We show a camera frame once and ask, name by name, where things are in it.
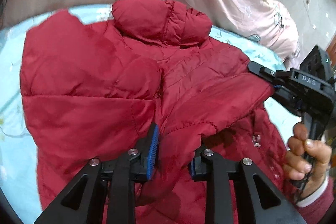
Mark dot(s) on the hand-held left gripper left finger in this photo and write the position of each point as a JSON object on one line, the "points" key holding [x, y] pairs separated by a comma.
{"points": [[153, 146]]}

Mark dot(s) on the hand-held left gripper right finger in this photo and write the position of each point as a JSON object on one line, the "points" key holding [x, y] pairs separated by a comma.
{"points": [[193, 166]]}

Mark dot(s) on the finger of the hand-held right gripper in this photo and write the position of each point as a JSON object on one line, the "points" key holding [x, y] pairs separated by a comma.
{"points": [[265, 70], [284, 99]]}

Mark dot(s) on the red puffer jacket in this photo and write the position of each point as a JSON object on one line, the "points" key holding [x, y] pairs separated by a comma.
{"points": [[105, 87]]}

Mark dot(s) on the person's right forearm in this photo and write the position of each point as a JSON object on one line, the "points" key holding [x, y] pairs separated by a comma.
{"points": [[320, 205]]}

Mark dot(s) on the person's right hand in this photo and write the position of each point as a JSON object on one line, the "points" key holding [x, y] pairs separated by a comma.
{"points": [[317, 158]]}

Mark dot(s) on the light blue floral bed sheet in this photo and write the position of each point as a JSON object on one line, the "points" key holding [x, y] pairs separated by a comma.
{"points": [[11, 98]]}

